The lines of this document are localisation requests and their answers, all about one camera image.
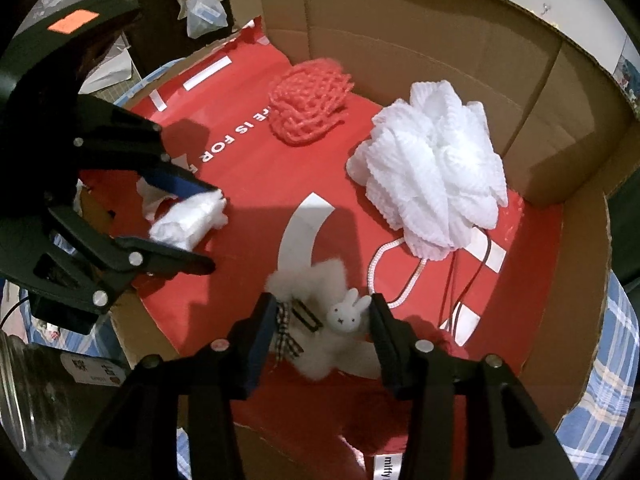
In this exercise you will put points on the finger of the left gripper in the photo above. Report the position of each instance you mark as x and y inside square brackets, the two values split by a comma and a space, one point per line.
[102, 267]
[109, 138]

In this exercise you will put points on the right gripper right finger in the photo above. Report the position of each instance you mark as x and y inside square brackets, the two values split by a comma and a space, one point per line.
[472, 417]

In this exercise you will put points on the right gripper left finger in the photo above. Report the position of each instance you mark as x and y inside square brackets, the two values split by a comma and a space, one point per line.
[135, 436]

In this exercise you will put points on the white cloth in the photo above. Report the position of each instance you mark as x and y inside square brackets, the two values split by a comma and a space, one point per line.
[181, 223]

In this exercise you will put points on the white fluffy bunny keychain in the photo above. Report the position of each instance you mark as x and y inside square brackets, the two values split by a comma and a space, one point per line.
[323, 323]

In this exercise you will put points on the coral red bath pouf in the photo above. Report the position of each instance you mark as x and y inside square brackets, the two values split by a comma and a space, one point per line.
[308, 101]

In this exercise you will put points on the white mesh bath pouf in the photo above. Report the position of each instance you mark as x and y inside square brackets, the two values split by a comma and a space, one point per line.
[430, 170]

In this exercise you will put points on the red knitted bunny plush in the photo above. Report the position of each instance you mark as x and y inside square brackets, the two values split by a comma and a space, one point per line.
[430, 339]

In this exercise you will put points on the tall glass jar dark contents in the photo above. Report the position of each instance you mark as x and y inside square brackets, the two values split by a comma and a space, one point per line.
[50, 399]

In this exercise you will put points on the blue plaid tablecloth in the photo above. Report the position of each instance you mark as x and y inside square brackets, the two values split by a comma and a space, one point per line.
[590, 431]

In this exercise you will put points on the white plastic bag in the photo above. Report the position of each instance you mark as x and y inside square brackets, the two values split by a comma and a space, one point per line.
[203, 17]

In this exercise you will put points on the cardboard box red lining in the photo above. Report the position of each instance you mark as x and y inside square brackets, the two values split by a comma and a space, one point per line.
[565, 132]

